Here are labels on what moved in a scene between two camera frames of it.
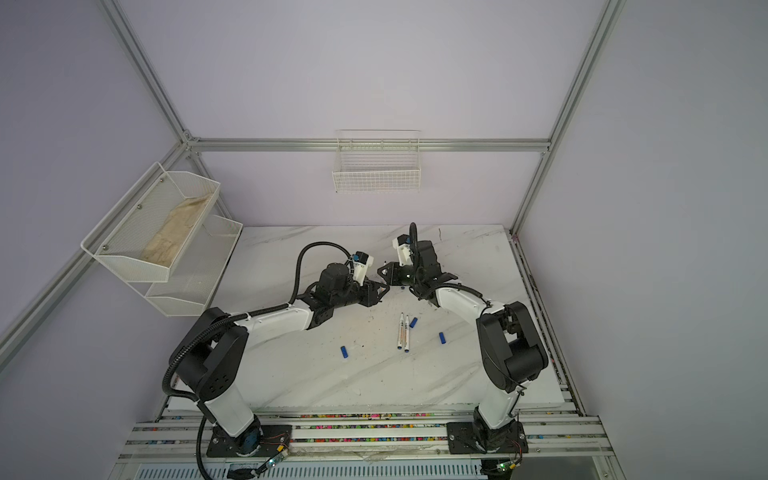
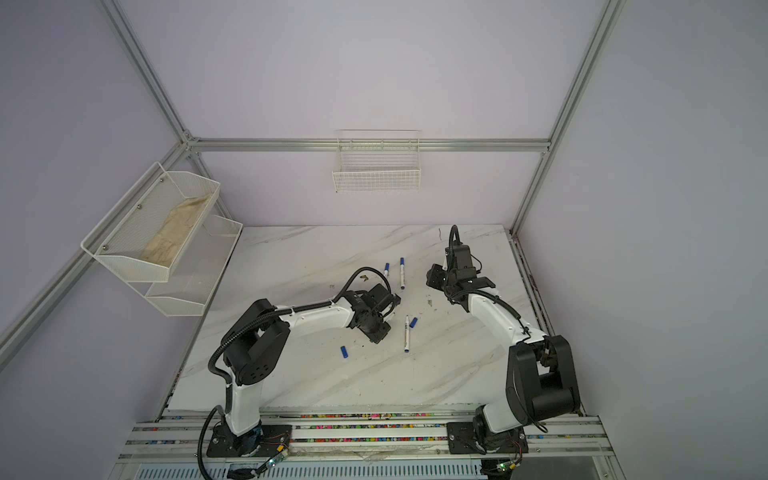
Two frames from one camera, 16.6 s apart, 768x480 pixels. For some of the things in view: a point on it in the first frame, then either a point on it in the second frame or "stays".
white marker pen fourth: x=406 y=336 stays
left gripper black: x=370 y=293 to x=377 y=337
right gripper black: x=392 y=276 to x=433 y=276
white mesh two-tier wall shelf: x=164 y=240 stays
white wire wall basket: x=377 y=161 stays
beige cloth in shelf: x=166 y=242 stays
